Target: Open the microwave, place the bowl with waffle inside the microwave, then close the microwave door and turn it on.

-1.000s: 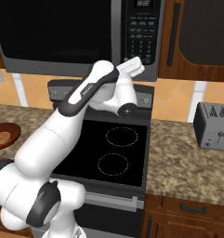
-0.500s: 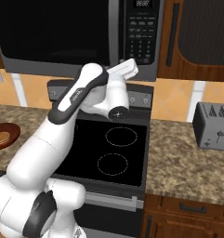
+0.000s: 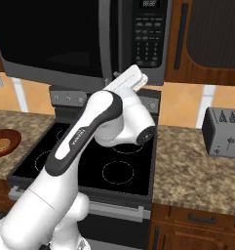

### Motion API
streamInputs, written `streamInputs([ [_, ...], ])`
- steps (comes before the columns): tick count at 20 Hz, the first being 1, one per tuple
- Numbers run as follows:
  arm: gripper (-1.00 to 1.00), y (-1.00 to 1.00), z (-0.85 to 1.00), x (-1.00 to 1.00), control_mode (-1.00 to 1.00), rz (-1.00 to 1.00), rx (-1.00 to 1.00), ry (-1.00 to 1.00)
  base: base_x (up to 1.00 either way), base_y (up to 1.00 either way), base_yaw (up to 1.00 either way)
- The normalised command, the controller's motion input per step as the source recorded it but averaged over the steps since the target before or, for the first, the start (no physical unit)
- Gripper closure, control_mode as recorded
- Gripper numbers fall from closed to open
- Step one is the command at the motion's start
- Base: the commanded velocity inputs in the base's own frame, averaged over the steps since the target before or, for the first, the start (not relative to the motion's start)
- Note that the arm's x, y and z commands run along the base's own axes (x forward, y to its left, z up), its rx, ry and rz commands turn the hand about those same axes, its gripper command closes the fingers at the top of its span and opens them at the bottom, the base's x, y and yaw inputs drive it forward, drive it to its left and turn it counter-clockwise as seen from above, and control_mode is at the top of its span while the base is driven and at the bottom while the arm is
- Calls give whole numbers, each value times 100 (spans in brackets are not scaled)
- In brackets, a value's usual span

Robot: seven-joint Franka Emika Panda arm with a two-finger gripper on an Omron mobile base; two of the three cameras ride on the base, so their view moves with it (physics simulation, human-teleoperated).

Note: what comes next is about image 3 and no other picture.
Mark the black microwave door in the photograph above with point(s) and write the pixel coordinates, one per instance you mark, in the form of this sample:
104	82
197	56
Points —
41	32

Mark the wooden drawer front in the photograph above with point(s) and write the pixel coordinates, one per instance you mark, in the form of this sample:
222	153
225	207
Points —
177	216

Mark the wooden cupboard run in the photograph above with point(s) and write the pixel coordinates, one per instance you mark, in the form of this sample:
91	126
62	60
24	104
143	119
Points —
0	195

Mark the brown bowl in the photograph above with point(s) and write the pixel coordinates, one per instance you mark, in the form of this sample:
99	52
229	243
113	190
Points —
12	138

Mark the grey stove knob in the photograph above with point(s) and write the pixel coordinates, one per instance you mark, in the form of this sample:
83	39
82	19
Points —
68	98
80	100
152	105
56	97

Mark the wooden glass-front cupboard door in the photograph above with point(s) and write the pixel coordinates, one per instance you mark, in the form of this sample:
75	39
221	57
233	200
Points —
213	32

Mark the tan waffle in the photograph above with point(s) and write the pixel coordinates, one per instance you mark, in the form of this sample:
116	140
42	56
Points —
0	145

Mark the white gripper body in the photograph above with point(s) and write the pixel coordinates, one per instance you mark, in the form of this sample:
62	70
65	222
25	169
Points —
130	77

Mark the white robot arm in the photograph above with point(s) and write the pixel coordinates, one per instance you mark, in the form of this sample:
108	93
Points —
67	182

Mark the black hob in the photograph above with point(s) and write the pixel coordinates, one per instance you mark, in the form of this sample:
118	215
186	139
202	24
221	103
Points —
122	182

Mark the grey toaster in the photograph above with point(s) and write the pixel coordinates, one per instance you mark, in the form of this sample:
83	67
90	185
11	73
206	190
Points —
223	136

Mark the black and grey microwave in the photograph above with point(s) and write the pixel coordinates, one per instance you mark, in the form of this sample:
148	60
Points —
148	32

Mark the black oven door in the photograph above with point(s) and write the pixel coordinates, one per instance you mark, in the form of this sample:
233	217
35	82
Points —
122	231

